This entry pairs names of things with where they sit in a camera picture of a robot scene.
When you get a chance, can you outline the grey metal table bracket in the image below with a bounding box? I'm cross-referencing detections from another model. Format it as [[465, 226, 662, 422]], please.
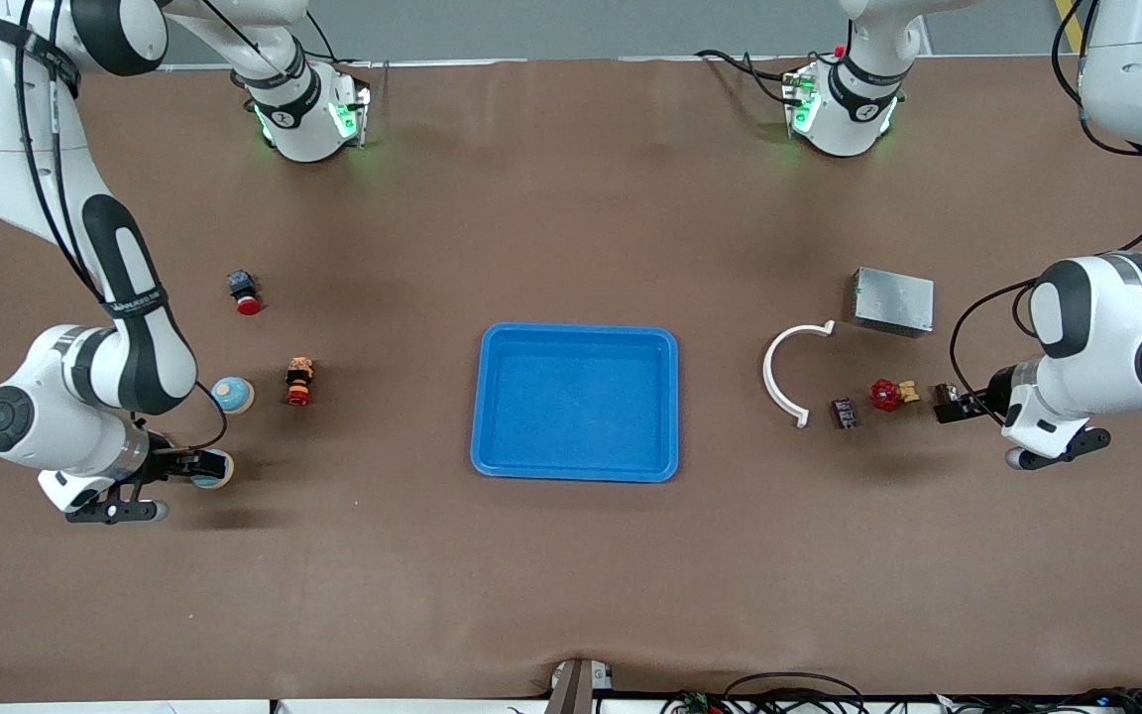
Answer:
[[544, 657, 615, 714]]

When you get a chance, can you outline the blue plastic tray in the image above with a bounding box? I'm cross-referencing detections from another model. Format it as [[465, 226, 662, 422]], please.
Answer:
[[470, 322, 681, 485]]

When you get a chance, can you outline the black base cable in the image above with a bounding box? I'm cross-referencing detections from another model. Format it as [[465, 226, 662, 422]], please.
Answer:
[[695, 48, 792, 105]]

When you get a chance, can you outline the red yellow push button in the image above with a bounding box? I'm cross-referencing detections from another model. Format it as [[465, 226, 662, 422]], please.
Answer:
[[285, 357, 317, 408]]

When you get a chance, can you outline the blue dome bell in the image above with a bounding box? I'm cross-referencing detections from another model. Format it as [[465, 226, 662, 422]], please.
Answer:
[[210, 376, 256, 416], [189, 448, 235, 490]]

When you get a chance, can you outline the black cable bundle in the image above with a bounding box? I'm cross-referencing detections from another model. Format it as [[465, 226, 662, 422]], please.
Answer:
[[660, 671, 1142, 714]]

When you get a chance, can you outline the red emergency button black base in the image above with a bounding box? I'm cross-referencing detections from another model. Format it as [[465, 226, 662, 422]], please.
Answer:
[[226, 269, 264, 317]]

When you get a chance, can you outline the grey metal power supply box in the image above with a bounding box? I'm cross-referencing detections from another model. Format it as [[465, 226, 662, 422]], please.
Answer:
[[851, 266, 936, 339]]

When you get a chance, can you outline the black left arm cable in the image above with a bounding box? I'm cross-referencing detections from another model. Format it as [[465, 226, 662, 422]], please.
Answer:
[[948, 0, 1142, 427]]

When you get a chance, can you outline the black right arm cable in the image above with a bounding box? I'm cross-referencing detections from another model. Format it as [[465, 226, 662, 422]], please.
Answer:
[[11, 0, 231, 452]]

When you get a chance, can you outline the red handle brass valve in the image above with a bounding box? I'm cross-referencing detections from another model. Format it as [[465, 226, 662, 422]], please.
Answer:
[[868, 378, 921, 413]]

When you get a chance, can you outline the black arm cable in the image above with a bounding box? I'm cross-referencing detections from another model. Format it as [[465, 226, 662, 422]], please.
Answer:
[[11, 0, 231, 452], [948, 0, 1142, 427]]

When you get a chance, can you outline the white curved plastic clamp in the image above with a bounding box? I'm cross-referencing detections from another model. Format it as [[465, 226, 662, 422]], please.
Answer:
[[762, 319, 837, 429]]

